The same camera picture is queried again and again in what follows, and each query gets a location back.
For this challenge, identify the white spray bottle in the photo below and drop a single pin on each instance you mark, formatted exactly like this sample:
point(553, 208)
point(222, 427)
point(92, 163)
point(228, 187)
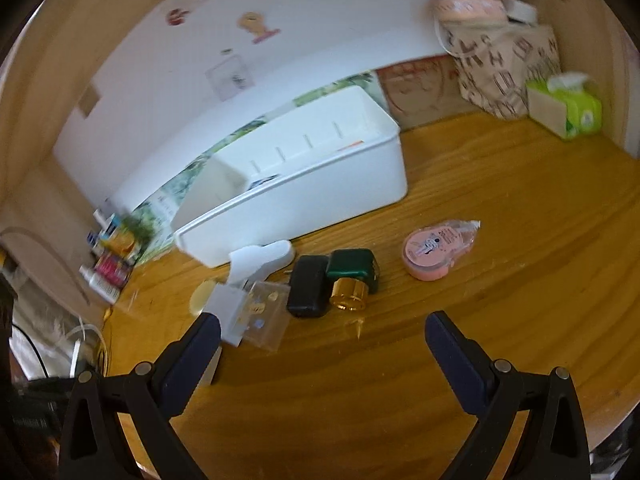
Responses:
point(100, 285)

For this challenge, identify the beige letter print bag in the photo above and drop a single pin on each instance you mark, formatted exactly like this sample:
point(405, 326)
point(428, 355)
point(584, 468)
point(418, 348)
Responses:
point(495, 63)

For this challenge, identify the pink framed wall drawing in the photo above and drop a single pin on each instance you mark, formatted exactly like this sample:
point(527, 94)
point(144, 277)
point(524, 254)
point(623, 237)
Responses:
point(229, 78)

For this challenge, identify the blue dental floss box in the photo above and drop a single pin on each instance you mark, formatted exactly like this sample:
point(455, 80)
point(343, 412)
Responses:
point(262, 181)

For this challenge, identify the green leaf print board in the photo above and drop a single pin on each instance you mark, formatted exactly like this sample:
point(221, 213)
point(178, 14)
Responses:
point(215, 159)

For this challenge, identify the pony wall sticker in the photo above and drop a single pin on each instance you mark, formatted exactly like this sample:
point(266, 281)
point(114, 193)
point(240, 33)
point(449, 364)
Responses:
point(254, 23)

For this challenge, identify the pink can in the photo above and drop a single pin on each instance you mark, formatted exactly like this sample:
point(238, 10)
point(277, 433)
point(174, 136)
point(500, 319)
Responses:
point(115, 270)

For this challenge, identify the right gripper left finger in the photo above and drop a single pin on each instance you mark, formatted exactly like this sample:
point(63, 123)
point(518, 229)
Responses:
point(94, 445)

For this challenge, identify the round gold compact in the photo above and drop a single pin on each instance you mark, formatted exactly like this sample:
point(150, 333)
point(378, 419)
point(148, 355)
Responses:
point(199, 297)

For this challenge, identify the clear sticker plastic box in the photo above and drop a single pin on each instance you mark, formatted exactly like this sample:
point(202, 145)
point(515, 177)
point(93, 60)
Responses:
point(264, 318)

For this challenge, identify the white square charger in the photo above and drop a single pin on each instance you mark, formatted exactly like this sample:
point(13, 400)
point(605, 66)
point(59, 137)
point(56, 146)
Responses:
point(227, 303)

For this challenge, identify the pink round box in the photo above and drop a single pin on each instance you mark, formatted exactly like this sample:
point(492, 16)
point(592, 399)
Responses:
point(470, 11)

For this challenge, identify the pink correction tape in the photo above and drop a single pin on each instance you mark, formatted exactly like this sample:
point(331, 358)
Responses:
point(430, 253)

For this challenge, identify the green tissue pack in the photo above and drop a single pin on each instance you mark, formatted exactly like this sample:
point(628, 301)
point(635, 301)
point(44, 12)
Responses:
point(562, 105)

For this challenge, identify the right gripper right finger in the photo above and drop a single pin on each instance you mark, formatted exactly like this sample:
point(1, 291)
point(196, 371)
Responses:
point(553, 443)

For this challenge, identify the white plastic storage bin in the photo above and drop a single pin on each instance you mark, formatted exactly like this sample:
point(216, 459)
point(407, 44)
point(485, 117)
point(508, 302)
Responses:
point(295, 179)

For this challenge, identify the black power adapter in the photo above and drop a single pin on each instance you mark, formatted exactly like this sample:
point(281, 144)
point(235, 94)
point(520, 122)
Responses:
point(310, 287)

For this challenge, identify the orange juice carton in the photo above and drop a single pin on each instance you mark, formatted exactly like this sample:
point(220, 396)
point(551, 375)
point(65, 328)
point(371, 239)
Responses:
point(120, 240)

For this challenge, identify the green gold perfume bottle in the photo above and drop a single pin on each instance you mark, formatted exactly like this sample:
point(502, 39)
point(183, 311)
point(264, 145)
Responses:
point(353, 273)

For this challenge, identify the colourful rubik's cube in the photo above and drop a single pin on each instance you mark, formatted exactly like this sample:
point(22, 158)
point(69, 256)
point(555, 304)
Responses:
point(346, 148)

